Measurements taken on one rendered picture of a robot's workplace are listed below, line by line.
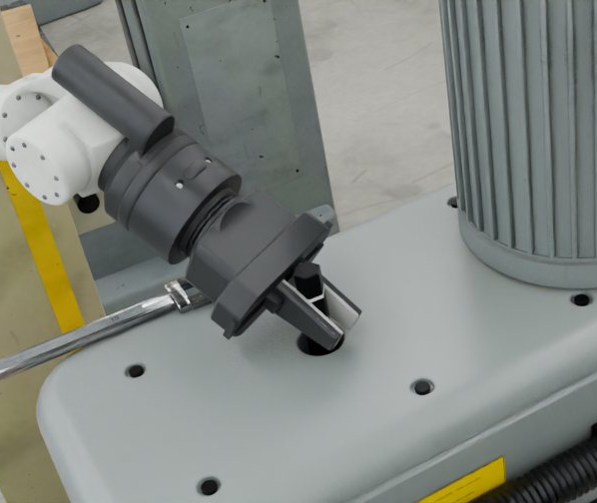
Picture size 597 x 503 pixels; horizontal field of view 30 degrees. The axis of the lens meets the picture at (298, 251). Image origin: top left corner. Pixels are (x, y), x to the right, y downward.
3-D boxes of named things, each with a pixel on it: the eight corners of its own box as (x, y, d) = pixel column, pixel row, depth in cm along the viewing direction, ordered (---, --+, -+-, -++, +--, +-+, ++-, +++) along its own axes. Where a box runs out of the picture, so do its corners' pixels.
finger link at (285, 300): (333, 349, 86) (271, 299, 87) (345, 328, 83) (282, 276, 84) (321, 362, 85) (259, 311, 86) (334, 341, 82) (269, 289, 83)
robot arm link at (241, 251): (311, 270, 94) (203, 186, 96) (346, 202, 86) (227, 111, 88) (220, 364, 86) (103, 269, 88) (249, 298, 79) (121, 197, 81)
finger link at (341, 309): (359, 312, 85) (296, 262, 86) (346, 334, 87) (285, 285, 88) (371, 300, 85) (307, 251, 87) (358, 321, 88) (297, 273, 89)
